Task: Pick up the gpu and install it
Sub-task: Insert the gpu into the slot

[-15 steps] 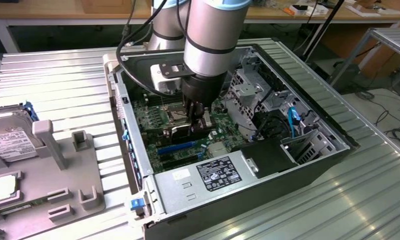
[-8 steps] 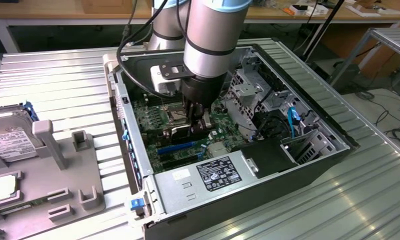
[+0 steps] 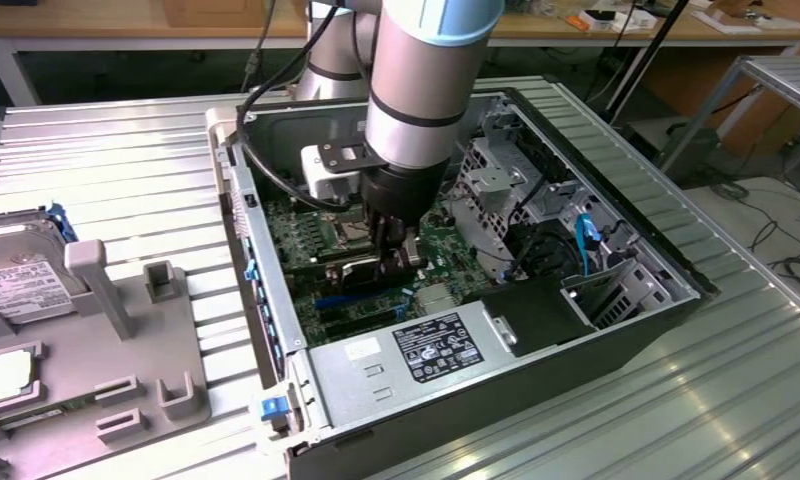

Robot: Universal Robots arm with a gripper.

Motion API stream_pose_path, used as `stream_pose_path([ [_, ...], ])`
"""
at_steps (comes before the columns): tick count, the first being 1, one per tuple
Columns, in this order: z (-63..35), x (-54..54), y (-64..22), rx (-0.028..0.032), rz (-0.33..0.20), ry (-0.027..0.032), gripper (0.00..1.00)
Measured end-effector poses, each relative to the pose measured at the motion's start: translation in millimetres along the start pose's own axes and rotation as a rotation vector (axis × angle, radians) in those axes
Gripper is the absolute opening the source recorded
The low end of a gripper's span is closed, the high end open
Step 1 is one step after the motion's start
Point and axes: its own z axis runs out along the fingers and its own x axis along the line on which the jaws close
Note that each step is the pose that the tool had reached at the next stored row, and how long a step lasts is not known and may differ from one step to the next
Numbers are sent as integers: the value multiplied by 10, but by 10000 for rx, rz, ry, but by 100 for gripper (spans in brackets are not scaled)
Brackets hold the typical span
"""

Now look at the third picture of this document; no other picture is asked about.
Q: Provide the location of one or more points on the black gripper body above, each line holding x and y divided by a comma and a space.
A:
403, 195

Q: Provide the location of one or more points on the green graphics card black fan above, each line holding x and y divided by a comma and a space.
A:
360, 282

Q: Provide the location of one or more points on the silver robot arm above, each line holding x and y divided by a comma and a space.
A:
420, 75

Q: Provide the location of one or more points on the CPU socket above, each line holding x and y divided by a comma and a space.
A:
354, 232

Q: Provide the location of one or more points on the green motherboard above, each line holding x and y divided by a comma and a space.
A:
454, 265

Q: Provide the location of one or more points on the silver chipset heat sink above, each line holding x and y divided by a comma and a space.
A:
435, 297

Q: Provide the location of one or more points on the blue expansion slot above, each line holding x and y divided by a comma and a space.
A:
340, 301

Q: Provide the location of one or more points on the perforated metal drive cage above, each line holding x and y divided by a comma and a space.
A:
501, 200

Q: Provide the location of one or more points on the long black expansion slot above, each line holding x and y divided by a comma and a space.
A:
363, 325

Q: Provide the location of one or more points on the black plastic box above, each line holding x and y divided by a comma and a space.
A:
527, 315

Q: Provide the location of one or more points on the grey power supply with label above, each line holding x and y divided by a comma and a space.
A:
360, 380

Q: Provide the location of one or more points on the metal disk bay with vents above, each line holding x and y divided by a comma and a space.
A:
614, 300

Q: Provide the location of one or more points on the black open PC case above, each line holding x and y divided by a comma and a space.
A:
574, 390

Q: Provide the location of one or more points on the blue case latch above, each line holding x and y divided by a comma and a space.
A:
271, 407

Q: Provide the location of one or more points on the wooden desk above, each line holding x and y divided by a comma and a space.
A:
541, 30

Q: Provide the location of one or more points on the white orange small box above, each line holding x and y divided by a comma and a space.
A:
601, 20

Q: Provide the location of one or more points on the black slanted pole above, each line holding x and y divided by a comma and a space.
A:
647, 55

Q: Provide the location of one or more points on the grey parts rack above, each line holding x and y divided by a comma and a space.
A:
60, 370

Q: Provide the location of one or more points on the hard disk with blue carrier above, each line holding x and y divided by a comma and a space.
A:
13, 285

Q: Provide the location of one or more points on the white flat box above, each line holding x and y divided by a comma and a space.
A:
727, 22

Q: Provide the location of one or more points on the green RAM stick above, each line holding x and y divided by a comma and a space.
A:
40, 414

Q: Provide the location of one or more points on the CPU chip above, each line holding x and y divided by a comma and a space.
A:
0, 375

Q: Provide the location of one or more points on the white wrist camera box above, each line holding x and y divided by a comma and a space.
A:
327, 187

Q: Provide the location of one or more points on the metal frame shelf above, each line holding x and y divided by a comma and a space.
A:
781, 80

